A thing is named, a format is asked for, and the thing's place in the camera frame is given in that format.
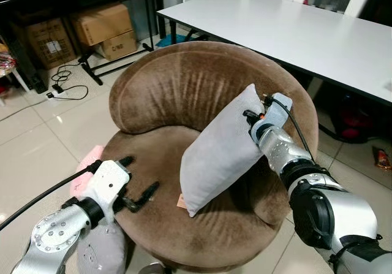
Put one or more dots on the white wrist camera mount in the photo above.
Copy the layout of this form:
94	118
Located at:
278	110
107	179

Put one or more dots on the brown round velvet sofa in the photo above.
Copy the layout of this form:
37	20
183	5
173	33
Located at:
171	90

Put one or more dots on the grey pillow with bear print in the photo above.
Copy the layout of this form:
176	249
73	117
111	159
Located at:
101	249

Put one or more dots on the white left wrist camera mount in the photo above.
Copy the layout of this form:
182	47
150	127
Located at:
107	179

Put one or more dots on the large plain cardboard box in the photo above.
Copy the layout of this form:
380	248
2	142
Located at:
101	24

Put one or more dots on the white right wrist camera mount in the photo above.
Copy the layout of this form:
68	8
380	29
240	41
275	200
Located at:
278	110

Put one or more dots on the plain grey pillow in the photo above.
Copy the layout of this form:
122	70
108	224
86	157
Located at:
220	151

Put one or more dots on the white table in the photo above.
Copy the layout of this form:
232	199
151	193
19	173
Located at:
275	35

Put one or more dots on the small printed cardboard box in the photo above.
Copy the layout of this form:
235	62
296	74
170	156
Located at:
119	46

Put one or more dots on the red and black bag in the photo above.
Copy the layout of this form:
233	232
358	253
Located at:
354	119

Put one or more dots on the pink pillow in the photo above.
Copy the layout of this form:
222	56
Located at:
86	163

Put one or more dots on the cardboard box with white label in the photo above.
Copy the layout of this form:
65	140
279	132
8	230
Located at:
50	44

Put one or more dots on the orange snack packet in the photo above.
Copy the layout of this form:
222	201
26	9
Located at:
383	159

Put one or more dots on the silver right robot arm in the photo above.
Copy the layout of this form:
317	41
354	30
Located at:
331	213

